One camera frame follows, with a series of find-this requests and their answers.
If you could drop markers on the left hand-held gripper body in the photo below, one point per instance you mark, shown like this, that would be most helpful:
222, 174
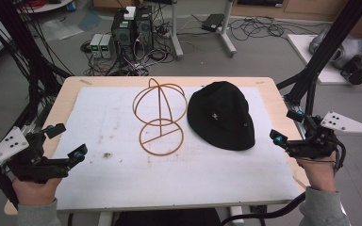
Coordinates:
28, 163

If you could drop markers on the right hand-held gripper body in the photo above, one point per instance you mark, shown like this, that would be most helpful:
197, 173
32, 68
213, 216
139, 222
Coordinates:
319, 141

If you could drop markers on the black bucket hat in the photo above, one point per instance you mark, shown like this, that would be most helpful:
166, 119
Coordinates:
220, 106

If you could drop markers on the person's left hand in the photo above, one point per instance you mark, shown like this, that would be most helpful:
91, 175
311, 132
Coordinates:
34, 193

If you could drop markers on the person's right hand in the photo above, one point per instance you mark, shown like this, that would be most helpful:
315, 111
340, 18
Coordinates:
322, 174

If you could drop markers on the white foam mat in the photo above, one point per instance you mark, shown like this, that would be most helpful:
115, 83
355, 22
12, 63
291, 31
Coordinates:
122, 175

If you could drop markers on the white platform board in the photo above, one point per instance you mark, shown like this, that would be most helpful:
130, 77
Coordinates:
304, 53

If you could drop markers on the black device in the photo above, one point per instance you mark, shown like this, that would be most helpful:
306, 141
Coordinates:
358, 72

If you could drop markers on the grey rounded device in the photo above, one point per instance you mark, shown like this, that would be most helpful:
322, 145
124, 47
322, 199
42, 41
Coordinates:
342, 47

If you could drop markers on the black metal stand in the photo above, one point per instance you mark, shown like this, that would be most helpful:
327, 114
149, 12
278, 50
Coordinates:
19, 31
336, 37

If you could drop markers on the grey power supply unit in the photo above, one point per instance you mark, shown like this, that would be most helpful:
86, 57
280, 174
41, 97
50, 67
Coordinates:
95, 45
106, 45

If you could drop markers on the clear plastic sheet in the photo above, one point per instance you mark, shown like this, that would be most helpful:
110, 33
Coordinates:
59, 29

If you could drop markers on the white desk leg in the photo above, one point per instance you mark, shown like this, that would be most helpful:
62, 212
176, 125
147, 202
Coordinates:
176, 34
227, 34

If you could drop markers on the teal sheet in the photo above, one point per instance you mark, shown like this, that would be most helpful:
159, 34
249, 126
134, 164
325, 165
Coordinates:
90, 20

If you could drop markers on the black computer tower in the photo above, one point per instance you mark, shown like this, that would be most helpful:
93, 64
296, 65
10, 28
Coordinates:
144, 26
123, 31

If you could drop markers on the white round table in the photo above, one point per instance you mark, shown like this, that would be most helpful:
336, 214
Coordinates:
47, 5

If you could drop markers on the flat black box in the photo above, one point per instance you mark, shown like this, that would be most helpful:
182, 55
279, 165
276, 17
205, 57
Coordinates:
213, 22

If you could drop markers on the small white box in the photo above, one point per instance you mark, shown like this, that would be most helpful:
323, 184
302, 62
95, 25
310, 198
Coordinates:
130, 12

